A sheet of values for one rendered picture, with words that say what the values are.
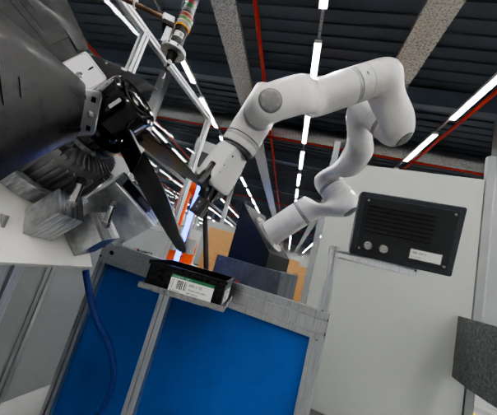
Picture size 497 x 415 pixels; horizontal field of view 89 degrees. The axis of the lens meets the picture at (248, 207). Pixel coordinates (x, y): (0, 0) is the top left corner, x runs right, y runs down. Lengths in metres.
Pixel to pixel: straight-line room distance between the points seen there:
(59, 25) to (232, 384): 1.00
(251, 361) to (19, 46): 0.87
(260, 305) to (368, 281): 1.54
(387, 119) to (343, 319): 1.74
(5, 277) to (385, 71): 0.96
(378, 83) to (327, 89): 0.14
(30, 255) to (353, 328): 2.09
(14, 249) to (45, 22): 0.43
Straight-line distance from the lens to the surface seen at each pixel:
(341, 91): 0.69
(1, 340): 1.61
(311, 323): 0.84
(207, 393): 0.99
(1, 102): 0.45
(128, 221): 0.74
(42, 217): 0.62
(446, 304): 2.42
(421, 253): 0.85
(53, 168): 0.68
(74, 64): 0.70
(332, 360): 2.36
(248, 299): 0.87
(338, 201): 1.11
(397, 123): 0.85
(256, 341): 0.90
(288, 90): 0.54
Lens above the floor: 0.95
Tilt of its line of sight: 11 degrees up
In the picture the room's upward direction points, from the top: 15 degrees clockwise
